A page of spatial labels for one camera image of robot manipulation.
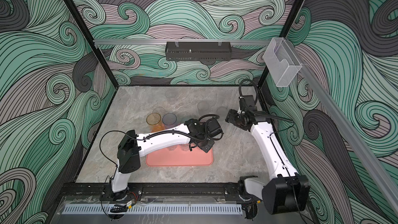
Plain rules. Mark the pink tray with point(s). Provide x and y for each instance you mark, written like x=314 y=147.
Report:
x=181 y=156

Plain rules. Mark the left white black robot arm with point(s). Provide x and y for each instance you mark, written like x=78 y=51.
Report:
x=134 y=146

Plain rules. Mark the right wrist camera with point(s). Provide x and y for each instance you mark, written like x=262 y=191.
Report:
x=247 y=103

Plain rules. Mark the aluminium rail back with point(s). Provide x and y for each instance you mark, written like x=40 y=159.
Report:
x=141 y=41

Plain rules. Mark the aluminium rail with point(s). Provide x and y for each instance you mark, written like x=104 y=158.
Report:
x=380 y=176
x=141 y=41

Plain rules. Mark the clear acrylic wall holder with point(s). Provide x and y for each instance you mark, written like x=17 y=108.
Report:
x=282 y=61

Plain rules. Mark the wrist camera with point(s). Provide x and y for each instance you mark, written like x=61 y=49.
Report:
x=213 y=130
x=247 y=103

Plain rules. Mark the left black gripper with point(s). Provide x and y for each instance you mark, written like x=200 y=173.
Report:
x=211 y=144

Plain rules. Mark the blue plastic cup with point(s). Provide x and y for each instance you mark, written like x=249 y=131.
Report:
x=169 y=120

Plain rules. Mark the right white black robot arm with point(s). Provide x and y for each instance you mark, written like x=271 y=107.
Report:
x=287 y=191

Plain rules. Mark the yellow plastic cup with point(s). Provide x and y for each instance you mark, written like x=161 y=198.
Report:
x=154 y=120

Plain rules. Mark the white slotted cable duct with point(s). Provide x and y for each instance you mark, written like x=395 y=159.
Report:
x=180 y=209

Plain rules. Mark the aluminium rail right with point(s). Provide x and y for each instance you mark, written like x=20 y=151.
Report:
x=380 y=176

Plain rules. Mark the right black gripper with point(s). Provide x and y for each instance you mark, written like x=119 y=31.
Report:
x=230 y=117

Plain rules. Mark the black perforated wall shelf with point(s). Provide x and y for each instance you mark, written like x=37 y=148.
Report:
x=198 y=51

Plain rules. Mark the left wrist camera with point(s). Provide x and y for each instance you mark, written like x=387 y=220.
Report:
x=213 y=130

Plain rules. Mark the clear glass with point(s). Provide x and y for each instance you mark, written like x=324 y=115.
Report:
x=160 y=110

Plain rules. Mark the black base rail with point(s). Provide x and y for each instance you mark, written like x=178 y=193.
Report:
x=139 y=190

